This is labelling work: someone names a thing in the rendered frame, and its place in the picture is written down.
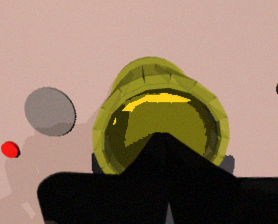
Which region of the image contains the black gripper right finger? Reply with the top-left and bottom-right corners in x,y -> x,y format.
162,132 -> 278,224

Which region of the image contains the grey round disc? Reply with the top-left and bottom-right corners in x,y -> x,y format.
24,87 -> 76,137

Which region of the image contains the red button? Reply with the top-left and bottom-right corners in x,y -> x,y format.
1,141 -> 20,158

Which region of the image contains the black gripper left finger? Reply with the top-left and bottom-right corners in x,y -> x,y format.
37,132 -> 172,224

